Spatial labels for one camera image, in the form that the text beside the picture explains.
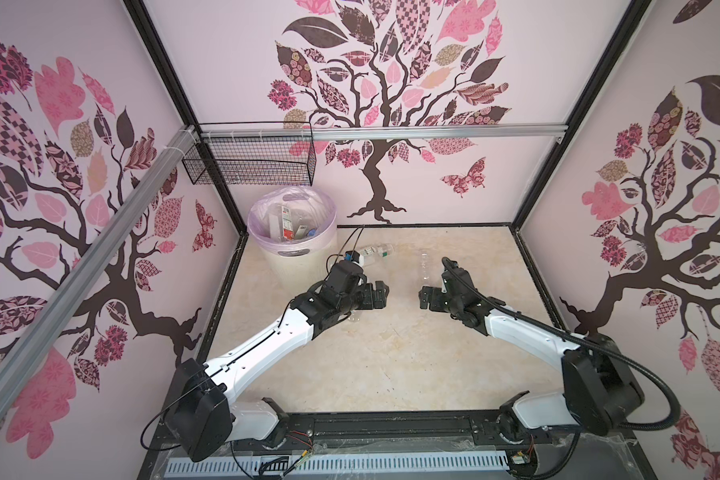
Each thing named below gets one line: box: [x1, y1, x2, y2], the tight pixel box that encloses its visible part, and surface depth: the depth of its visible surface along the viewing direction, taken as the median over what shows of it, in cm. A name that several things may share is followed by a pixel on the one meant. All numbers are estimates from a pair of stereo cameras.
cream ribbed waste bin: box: [247, 211, 337, 293], surface depth 85 cm
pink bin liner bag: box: [247, 186, 337, 253], surface depth 92 cm
